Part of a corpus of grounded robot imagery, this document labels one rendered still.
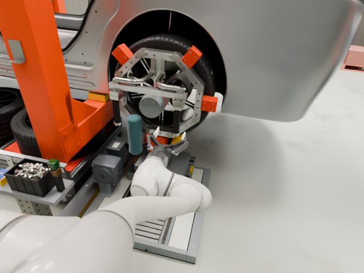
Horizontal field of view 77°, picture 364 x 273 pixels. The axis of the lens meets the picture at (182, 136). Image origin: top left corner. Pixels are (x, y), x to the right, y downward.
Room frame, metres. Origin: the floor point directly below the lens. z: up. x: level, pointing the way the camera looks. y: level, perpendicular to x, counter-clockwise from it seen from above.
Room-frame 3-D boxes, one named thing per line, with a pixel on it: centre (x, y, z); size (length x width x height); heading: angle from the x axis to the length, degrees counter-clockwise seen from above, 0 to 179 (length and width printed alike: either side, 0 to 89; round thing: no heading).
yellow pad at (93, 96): (1.59, 0.63, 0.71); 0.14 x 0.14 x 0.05; 80
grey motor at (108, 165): (1.33, 0.47, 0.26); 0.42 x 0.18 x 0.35; 170
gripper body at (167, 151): (0.78, 0.08, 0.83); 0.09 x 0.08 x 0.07; 170
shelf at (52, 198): (0.89, 0.82, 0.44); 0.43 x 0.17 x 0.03; 80
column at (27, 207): (0.90, 0.85, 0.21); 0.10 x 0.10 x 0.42; 80
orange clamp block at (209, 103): (1.27, -0.15, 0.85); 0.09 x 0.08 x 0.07; 80
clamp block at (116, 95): (1.15, 0.37, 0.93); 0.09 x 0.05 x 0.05; 170
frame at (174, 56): (1.32, 0.16, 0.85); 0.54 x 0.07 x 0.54; 80
